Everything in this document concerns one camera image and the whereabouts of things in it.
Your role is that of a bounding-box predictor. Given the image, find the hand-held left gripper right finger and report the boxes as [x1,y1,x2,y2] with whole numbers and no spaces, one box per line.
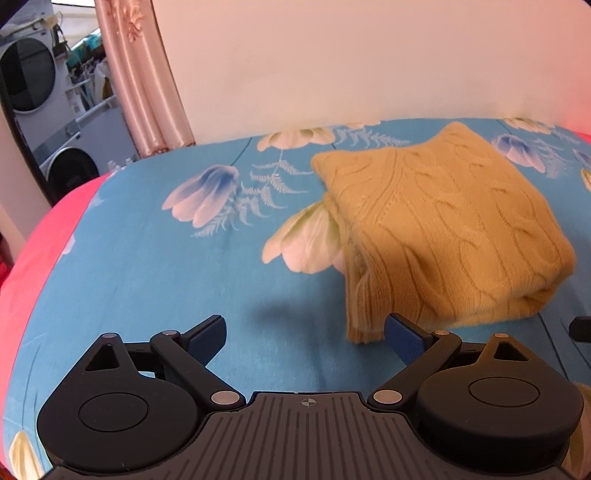
[368,312,530,410]

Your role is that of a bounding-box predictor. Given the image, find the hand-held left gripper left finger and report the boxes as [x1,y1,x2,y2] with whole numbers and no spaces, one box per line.
[83,315,246,410]

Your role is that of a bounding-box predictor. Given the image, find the yellow knitted sweater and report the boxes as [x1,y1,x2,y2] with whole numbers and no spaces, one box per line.
[310,122,577,346]

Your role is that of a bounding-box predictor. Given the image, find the clothes drying rack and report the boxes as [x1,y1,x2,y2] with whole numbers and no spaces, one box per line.
[62,31,119,126]

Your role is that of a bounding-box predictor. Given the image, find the blue floral bedsheet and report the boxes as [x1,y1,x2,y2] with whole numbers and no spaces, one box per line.
[0,117,591,480]

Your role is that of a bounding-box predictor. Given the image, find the pink bed cover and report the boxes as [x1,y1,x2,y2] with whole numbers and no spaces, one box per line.
[0,174,112,480]

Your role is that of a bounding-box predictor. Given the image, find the white washing machine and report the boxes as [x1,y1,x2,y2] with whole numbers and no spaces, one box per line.
[39,131,101,197]

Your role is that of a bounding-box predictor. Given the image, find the white washing machines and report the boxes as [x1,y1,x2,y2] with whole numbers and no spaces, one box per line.
[0,69,59,206]

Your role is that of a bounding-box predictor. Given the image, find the pink satin curtain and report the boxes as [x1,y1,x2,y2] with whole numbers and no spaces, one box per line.
[94,0,197,158]

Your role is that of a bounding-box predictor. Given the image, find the white tumble dryer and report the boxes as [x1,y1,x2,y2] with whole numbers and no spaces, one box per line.
[0,27,73,117]

